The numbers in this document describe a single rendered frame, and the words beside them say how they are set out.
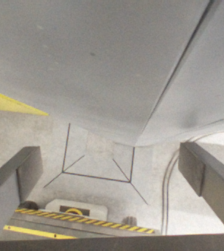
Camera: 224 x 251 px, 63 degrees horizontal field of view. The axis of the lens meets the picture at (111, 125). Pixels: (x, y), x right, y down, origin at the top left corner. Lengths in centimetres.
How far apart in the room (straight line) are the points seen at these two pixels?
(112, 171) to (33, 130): 47
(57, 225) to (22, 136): 56
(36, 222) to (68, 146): 39
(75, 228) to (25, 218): 17
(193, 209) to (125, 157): 39
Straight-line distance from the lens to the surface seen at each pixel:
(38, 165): 17
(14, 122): 113
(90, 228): 66
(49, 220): 69
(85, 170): 94
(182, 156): 17
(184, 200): 98
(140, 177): 92
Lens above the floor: 92
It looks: 80 degrees down
